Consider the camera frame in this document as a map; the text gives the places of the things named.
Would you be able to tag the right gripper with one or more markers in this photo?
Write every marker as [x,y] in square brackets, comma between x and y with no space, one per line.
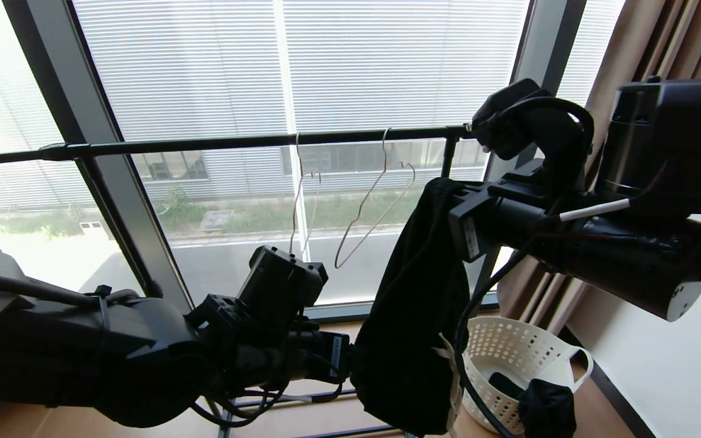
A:
[496,219]

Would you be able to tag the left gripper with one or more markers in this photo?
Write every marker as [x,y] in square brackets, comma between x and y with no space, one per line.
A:
[320,359]

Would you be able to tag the black shorts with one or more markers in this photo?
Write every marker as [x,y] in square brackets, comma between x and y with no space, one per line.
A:
[411,316]

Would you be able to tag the pink clothes hanger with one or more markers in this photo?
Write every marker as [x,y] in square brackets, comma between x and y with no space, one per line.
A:
[297,158]
[385,152]

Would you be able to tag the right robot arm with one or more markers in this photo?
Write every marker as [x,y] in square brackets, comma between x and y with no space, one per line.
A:
[661,182]

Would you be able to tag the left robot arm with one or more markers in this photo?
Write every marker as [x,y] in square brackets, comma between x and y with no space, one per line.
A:
[83,353]

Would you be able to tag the white laundry basket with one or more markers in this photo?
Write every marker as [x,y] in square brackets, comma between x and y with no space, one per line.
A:
[509,347]

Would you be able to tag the black clothes rack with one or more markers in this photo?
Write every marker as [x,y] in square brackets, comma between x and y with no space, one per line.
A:
[204,145]

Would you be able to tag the beige curtain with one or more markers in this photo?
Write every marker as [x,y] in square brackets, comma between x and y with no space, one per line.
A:
[642,36]

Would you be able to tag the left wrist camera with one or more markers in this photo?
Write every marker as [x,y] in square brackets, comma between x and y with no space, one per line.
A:
[283,277]

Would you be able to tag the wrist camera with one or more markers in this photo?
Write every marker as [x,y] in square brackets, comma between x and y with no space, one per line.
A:
[283,277]
[509,115]

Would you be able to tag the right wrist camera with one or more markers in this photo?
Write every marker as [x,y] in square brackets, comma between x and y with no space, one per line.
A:
[509,115]

